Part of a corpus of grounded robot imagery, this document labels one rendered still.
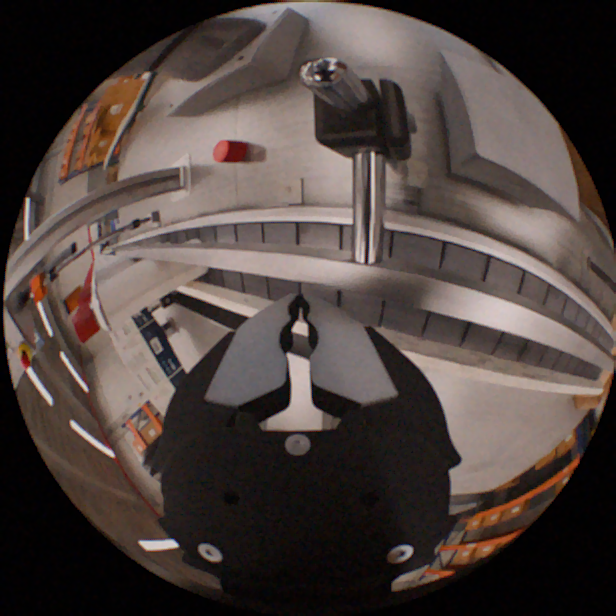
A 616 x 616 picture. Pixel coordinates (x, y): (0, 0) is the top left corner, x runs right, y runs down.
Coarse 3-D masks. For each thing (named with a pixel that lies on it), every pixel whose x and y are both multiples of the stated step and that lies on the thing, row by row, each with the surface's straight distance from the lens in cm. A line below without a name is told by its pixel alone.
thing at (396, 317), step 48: (144, 240) 55; (240, 240) 22; (288, 240) 18; (336, 240) 16; (384, 240) 15; (432, 240) 15; (240, 288) 25; (288, 288) 20; (528, 288) 19; (432, 336) 18; (480, 336) 19
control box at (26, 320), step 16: (16, 288) 53; (16, 304) 50; (16, 320) 48; (32, 320) 58; (16, 336) 50; (32, 336) 54; (16, 352) 53; (32, 352) 53; (16, 368) 57; (16, 384) 62
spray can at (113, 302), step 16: (192, 240) 28; (128, 272) 24; (144, 272) 24; (160, 272) 24; (176, 272) 25; (192, 272) 26; (96, 288) 25; (112, 288) 23; (128, 288) 23; (144, 288) 24; (160, 288) 24; (176, 288) 27; (96, 304) 23; (112, 304) 23; (128, 304) 23; (144, 304) 25; (80, 320) 24; (96, 320) 24; (112, 320) 24; (80, 336) 25
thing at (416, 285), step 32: (128, 256) 38; (160, 256) 20; (192, 256) 14; (224, 256) 11; (256, 256) 9; (288, 256) 8; (320, 256) 8; (352, 288) 7; (384, 288) 7; (416, 288) 7; (448, 288) 7; (480, 288) 8; (480, 320) 8; (512, 320) 8; (544, 320) 10; (576, 352) 14; (608, 352) 24
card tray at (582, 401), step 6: (612, 318) 54; (612, 324) 55; (606, 372) 74; (600, 378) 70; (606, 378) 80; (606, 384) 83; (606, 390) 83; (576, 396) 58; (582, 396) 63; (588, 396) 70; (594, 396) 78; (600, 396) 84; (576, 402) 57; (582, 402) 63; (588, 402) 69; (594, 402) 77; (600, 402) 84; (576, 408) 56; (582, 408) 61; (588, 408) 68
